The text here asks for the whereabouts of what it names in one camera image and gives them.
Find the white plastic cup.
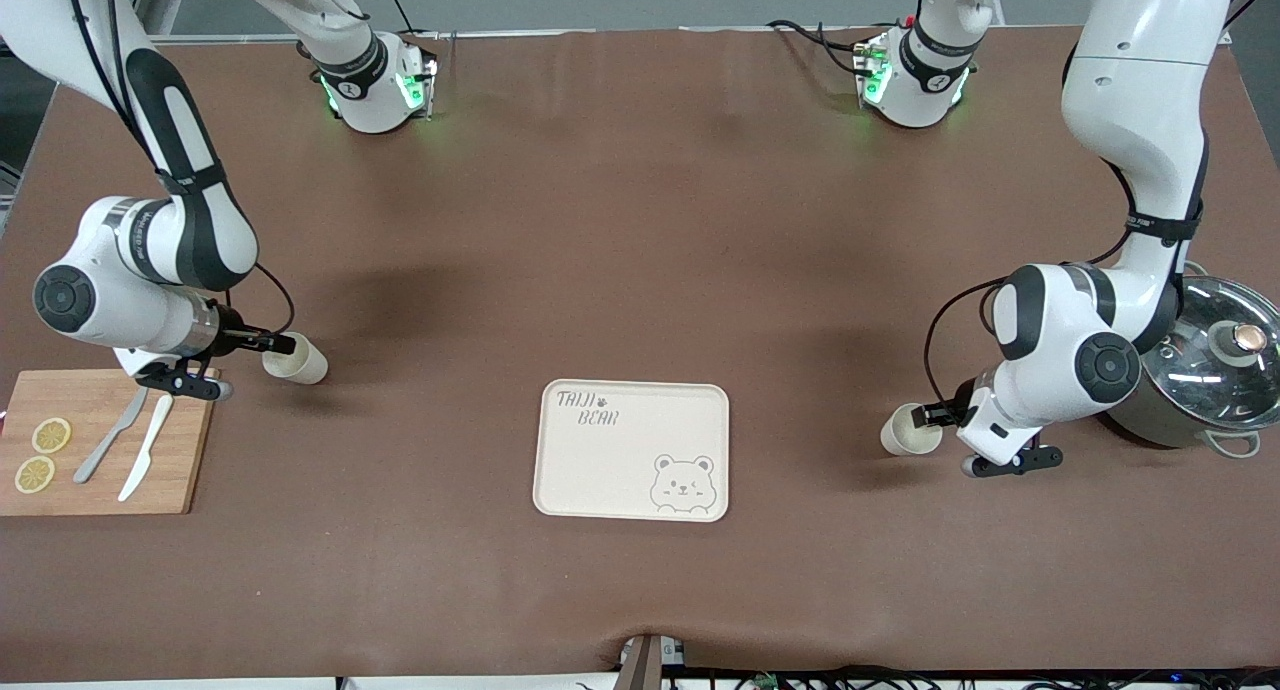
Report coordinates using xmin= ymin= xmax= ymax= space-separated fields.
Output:
xmin=880 ymin=402 xmax=944 ymax=458
xmin=262 ymin=334 xmax=329 ymax=386

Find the cream tray with bear print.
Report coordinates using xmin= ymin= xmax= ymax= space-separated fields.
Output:
xmin=532 ymin=380 xmax=731 ymax=523

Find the white plastic knife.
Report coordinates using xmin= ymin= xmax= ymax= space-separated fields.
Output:
xmin=118 ymin=395 xmax=175 ymax=503

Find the grey plastic knife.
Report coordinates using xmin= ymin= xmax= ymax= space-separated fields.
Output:
xmin=73 ymin=386 xmax=150 ymax=485

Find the bamboo cutting board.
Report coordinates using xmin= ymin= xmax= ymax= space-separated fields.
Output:
xmin=0 ymin=369 xmax=220 ymax=517

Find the stainless steel pot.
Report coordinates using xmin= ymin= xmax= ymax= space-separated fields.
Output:
xmin=1095 ymin=265 xmax=1280 ymax=461

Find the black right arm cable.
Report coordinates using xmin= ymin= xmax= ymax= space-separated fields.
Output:
xmin=62 ymin=0 xmax=298 ymax=339

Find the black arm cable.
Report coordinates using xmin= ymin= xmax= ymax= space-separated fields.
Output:
xmin=62 ymin=0 xmax=298 ymax=339
xmin=922 ymin=155 xmax=1206 ymax=411

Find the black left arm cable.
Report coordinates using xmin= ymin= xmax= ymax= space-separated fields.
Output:
xmin=922 ymin=155 xmax=1206 ymax=411

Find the aluminium frame profile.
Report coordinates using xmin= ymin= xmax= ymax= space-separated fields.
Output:
xmin=128 ymin=0 xmax=193 ymax=39

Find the black base cable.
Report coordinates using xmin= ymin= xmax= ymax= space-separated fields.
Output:
xmin=767 ymin=18 xmax=881 ymax=76

